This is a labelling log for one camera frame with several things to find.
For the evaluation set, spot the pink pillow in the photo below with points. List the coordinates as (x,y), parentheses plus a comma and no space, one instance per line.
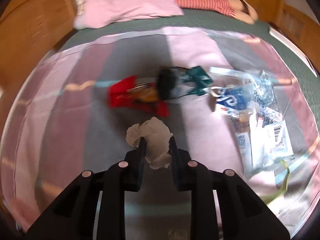
(96,14)

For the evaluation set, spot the teal plastic bag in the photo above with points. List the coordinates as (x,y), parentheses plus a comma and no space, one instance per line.
(192,81)

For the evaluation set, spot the green quilted mattress cover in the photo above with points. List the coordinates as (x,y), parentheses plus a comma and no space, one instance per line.
(308,82)

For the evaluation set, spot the wooden bed frame railing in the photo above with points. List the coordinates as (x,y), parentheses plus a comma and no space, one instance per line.
(29,29)

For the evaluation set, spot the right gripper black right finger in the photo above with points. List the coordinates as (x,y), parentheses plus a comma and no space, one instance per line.
(183,174)

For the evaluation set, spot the plaid purple pink bedsheet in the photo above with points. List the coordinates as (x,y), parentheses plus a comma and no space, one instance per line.
(61,124)

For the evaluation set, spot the red striped plush doll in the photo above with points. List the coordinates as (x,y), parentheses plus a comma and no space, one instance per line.
(237,9)

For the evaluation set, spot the black crumpled bag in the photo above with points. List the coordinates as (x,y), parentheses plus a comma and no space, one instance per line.
(166,83)

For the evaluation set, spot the clear plastic packaging bag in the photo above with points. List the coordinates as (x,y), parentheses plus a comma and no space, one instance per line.
(249,100)

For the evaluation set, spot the red crumpled wrapper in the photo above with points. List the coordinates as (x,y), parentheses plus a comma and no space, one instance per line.
(143,96)

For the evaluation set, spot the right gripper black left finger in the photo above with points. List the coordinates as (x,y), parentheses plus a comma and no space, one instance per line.
(134,171)

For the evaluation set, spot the white tissue paper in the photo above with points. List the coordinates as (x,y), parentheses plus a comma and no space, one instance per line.
(157,136)

